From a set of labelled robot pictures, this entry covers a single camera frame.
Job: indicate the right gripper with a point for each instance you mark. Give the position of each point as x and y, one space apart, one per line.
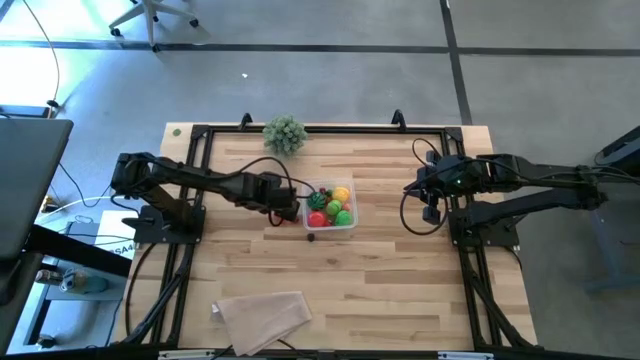
437 175

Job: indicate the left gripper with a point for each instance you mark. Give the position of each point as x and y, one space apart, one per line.
287 202

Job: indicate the clear plastic tupperware container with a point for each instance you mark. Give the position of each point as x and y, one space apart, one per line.
305 186

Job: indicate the yellow toy lemon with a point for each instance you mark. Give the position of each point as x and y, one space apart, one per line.
341 193

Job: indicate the green toy pear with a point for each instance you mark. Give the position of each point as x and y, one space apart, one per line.
343 218

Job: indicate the red toy strawberry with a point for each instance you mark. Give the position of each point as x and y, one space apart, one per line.
347 206

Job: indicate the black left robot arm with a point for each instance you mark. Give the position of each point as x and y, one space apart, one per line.
200 177

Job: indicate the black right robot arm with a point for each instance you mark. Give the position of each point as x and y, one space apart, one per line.
525 172

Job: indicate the black toy blackberry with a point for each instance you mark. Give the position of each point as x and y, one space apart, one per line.
311 237

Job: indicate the black table clamp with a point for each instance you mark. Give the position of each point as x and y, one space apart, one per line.
398 119
246 121

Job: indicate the potted artificial green plant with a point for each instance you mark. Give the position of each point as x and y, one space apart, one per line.
285 135

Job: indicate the beige folded cloth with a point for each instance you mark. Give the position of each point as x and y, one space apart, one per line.
260 320

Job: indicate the white paper sheet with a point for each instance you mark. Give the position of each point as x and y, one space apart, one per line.
115 225

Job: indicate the white label strip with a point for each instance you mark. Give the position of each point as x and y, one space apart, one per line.
187 354
465 355

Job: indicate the dark blue metal cart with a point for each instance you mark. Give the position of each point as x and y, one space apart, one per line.
620 150

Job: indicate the teal water bottle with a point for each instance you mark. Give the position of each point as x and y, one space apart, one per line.
82 282

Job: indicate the office chair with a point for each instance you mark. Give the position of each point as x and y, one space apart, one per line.
150 20

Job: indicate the dark grey side desk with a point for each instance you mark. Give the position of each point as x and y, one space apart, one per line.
30 175

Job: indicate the black aluminium table frame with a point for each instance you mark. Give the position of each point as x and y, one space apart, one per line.
350 130

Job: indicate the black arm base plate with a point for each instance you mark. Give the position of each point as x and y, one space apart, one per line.
500 235
150 232

